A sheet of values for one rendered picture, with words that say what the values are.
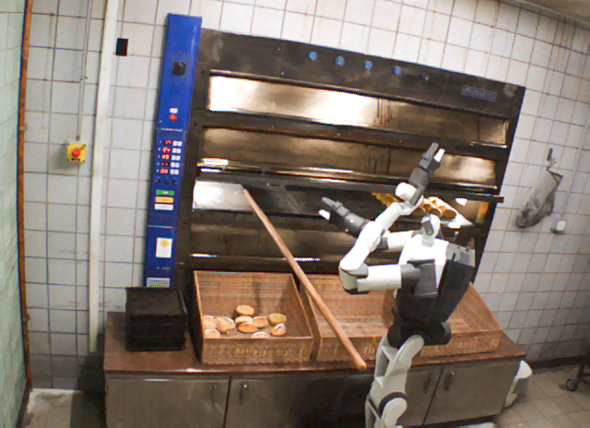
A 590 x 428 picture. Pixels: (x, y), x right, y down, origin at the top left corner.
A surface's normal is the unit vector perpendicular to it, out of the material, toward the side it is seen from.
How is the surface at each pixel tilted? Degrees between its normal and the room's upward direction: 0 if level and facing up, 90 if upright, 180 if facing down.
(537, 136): 90
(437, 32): 90
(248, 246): 70
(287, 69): 90
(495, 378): 90
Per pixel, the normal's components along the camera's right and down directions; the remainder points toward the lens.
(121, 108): 0.26, 0.34
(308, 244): 0.30, 0.00
